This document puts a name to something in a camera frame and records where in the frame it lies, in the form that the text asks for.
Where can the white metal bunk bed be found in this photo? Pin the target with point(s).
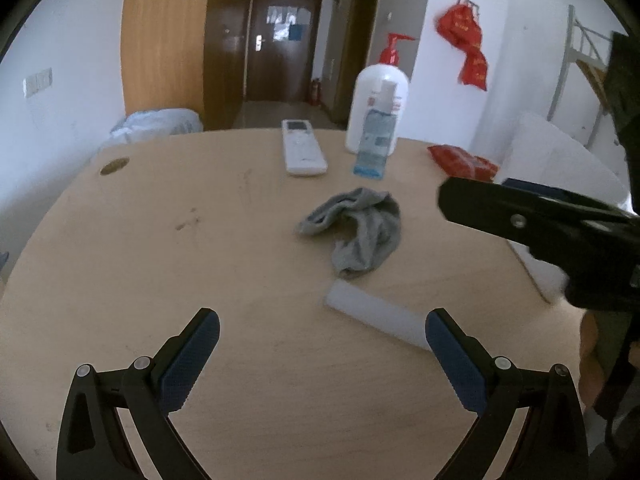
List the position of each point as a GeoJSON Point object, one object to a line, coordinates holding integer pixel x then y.
{"type": "Point", "coordinates": [570, 35]}

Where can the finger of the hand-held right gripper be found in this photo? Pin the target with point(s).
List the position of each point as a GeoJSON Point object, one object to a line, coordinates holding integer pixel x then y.
{"type": "Point", "coordinates": [490, 205]}
{"type": "Point", "coordinates": [530, 187]}

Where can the grey sock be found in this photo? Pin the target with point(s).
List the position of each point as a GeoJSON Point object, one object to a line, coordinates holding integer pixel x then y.
{"type": "Point", "coordinates": [370, 230]}

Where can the red snack packet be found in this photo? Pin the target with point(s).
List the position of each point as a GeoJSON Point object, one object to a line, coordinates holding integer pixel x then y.
{"type": "Point", "coordinates": [455, 160]}

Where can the white pump bottle red cap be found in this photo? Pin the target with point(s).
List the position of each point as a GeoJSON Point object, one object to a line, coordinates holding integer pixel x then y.
{"type": "Point", "coordinates": [372, 90]}

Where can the person's right forearm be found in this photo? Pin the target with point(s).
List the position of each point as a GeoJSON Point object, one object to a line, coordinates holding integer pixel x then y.
{"type": "Point", "coordinates": [590, 360]}

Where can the small blue tube bottle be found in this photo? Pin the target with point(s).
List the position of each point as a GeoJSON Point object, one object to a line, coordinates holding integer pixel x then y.
{"type": "Point", "coordinates": [372, 152]}

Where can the white remote control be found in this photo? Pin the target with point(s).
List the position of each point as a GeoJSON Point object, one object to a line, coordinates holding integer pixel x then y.
{"type": "Point", "coordinates": [302, 150]}

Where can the white foam box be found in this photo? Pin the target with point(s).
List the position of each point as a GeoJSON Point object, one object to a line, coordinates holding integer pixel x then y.
{"type": "Point", "coordinates": [550, 155]}

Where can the dark brown entrance door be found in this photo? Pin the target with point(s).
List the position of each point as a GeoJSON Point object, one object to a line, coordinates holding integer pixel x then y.
{"type": "Point", "coordinates": [270, 75]}

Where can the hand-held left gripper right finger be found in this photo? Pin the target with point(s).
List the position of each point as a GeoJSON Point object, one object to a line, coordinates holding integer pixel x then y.
{"type": "Point", "coordinates": [455, 365]}

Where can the wooden wardrobe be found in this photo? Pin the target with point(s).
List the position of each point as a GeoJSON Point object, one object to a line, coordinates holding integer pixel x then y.
{"type": "Point", "coordinates": [165, 35]}

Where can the white foam strip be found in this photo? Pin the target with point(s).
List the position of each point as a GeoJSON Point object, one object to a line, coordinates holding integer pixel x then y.
{"type": "Point", "coordinates": [375, 312]}

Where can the brown side door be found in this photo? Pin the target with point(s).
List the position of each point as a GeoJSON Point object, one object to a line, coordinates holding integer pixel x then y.
{"type": "Point", "coordinates": [362, 35]}

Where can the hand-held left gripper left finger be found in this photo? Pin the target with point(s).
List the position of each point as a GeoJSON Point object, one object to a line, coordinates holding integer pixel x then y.
{"type": "Point", "coordinates": [192, 360]}

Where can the silver plastic bag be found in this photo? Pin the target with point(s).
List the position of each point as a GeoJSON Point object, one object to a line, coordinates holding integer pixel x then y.
{"type": "Point", "coordinates": [160, 122]}

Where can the white wall switch panel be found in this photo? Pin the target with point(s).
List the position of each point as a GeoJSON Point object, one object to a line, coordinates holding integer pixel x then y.
{"type": "Point", "coordinates": [37, 81]}

